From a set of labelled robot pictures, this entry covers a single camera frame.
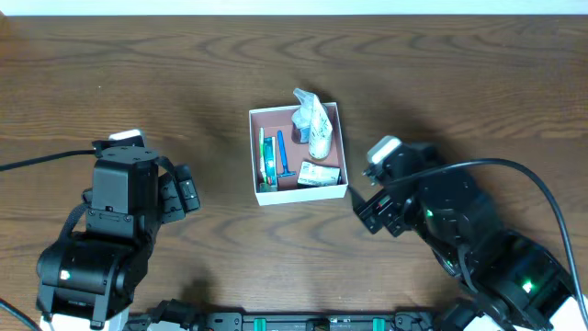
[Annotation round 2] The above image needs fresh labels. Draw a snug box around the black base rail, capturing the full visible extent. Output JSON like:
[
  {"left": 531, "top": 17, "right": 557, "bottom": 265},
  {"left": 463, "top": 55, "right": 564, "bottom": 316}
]
[{"left": 122, "top": 300, "right": 435, "bottom": 331}]

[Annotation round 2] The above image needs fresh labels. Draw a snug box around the blue disposable razor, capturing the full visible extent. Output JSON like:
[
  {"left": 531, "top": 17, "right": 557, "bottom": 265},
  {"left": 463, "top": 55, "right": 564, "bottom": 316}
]
[{"left": 277, "top": 131, "right": 296, "bottom": 178}]

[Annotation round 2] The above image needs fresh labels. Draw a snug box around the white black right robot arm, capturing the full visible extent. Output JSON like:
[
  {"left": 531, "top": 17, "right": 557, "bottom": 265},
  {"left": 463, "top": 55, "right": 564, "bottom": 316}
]
[{"left": 352, "top": 136, "right": 587, "bottom": 330}]

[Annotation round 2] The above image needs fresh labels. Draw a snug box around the white bamboo print lotion tube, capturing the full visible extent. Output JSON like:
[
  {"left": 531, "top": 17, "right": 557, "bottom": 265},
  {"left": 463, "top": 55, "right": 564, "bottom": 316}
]
[{"left": 309, "top": 95, "right": 333, "bottom": 160}]

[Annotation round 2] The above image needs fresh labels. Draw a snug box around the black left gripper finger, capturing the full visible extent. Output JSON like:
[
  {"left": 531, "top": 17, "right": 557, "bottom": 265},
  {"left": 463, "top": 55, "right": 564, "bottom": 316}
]
[
  {"left": 175, "top": 165, "right": 200, "bottom": 213},
  {"left": 158, "top": 177, "right": 186, "bottom": 224}
]

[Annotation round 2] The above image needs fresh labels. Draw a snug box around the clear foam soap pump bottle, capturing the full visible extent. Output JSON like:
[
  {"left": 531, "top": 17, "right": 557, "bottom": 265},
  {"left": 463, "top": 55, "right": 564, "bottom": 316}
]
[{"left": 291, "top": 88, "right": 315, "bottom": 144}]

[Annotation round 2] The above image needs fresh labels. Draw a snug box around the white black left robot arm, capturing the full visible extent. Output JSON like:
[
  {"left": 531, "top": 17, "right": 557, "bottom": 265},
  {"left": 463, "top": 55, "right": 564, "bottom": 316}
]
[{"left": 37, "top": 146, "right": 200, "bottom": 330}]

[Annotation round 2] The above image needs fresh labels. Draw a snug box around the teal toothpaste tube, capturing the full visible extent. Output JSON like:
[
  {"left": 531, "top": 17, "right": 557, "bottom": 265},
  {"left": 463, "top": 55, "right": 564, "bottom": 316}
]
[{"left": 264, "top": 137, "right": 277, "bottom": 191}]

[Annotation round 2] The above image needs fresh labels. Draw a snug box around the green white soap bar pack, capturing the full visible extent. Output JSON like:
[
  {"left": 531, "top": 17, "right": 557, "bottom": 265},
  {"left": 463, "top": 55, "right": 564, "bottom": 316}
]
[{"left": 298, "top": 161, "right": 341, "bottom": 187}]

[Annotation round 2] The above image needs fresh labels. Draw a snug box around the white box with pink interior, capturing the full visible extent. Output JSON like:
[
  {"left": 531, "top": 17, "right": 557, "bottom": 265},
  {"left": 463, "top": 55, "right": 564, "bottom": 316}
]
[{"left": 248, "top": 102, "right": 348, "bottom": 206}]

